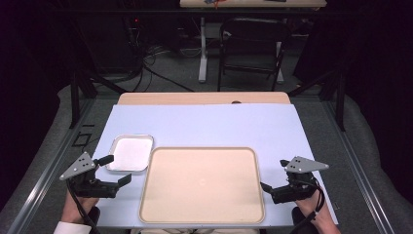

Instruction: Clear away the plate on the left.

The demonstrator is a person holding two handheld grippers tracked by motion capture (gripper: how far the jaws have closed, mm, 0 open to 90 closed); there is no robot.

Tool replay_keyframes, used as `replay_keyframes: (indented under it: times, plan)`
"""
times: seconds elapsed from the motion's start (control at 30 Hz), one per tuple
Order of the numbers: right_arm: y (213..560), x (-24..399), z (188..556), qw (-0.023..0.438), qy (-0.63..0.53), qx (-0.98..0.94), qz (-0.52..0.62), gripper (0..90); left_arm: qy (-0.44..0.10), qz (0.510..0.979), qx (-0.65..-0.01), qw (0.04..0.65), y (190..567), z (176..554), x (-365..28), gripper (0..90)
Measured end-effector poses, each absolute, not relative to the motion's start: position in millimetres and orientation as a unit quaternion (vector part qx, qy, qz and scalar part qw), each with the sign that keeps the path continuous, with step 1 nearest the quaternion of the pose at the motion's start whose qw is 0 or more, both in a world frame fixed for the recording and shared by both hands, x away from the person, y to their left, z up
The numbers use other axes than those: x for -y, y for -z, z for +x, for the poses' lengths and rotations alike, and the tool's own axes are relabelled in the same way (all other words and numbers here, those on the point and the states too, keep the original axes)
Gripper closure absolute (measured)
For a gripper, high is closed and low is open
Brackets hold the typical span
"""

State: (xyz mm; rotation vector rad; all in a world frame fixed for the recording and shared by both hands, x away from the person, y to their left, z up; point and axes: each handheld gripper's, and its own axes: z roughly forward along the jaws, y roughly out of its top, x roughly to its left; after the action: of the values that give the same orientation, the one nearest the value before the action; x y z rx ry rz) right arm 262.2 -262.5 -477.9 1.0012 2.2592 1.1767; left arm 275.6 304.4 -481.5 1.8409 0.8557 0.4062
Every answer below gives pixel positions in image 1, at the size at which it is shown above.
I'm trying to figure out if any large beige plastic tray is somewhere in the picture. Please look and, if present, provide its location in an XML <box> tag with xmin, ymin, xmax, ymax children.
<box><xmin>138</xmin><ymin>146</ymin><xmax>266</xmax><ymax>225</ymax></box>

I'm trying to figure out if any wooden table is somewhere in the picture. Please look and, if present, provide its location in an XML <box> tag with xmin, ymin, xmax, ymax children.
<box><xmin>116</xmin><ymin>91</ymin><xmax>292</xmax><ymax>106</ymax></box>

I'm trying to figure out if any background table with white legs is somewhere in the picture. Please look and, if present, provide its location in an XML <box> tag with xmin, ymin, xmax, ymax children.
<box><xmin>178</xmin><ymin>0</ymin><xmax>328</xmax><ymax>84</ymax></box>

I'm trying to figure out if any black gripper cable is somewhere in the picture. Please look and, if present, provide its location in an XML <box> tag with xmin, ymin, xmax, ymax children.
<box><xmin>65</xmin><ymin>178</ymin><xmax>101</xmax><ymax>234</ymax></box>
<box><xmin>291</xmin><ymin>177</ymin><xmax>326</xmax><ymax>234</ymax></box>

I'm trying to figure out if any person's left white sleeve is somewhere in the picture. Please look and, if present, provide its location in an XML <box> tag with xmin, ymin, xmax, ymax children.
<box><xmin>53</xmin><ymin>220</ymin><xmax>93</xmax><ymax>234</ymax></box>

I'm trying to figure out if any person's left hand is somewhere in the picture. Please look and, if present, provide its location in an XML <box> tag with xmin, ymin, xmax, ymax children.
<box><xmin>60</xmin><ymin>190</ymin><xmax>100</xmax><ymax>225</ymax></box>

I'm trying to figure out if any white board sheet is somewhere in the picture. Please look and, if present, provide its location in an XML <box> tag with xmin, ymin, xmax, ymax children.
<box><xmin>92</xmin><ymin>103</ymin><xmax>339</xmax><ymax>229</ymax></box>

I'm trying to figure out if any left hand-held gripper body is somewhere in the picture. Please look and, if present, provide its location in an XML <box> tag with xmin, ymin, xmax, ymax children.
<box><xmin>58</xmin><ymin>151</ymin><xmax>121</xmax><ymax>199</ymax></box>

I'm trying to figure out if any aluminium floor rail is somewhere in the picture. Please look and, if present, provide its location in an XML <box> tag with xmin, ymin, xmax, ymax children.
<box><xmin>6</xmin><ymin>97</ymin><xmax>95</xmax><ymax>234</ymax></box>
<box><xmin>322</xmin><ymin>100</ymin><xmax>395</xmax><ymax>234</ymax></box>

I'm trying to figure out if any person's right hand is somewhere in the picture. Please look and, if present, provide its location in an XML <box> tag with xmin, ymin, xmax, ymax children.
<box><xmin>293</xmin><ymin>188</ymin><xmax>326</xmax><ymax>222</ymax></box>

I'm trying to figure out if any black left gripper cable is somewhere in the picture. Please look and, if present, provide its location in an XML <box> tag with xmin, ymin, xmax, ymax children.
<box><xmin>65</xmin><ymin>178</ymin><xmax>101</xmax><ymax>234</ymax></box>

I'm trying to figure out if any black folding chair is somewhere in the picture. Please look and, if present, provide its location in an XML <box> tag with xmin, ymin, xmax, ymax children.
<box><xmin>217</xmin><ymin>17</ymin><xmax>293</xmax><ymax>93</ymax></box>

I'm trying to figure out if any small metal tray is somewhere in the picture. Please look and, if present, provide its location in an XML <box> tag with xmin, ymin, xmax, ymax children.
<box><xmin>105</xmin><ymin>133</ymin><xmax>155</xmax><ymax>173</ymax></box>

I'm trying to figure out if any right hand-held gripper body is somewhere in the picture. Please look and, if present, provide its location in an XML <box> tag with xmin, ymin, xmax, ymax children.
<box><xmin>270</xmin><ymin>156</ymin><xmax>330</xmax><ymax>205</ymax></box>

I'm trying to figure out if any bundle of black floor cables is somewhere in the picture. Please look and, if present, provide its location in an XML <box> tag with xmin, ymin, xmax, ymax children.
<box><xmin>125</xmin><ymin>16</ymin><xmax>196</xmax><ymax>94</ymax></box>

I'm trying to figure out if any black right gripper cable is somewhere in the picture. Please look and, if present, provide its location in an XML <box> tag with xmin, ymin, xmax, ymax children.
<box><xmin>291</xmin><ymin>177</ymin><xmax>326</xmax><ymax>234</ymax></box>

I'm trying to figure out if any black metal frame stand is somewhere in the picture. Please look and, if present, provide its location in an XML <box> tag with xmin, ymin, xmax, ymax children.
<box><xmin>287</xmin><ymin>64</ymin><xmax>347</xmax><ymax>133</ymax></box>
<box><xmin>68</xmin><ymin>68</ymin><xmax>130</xmax><ymax>130</ymax></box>

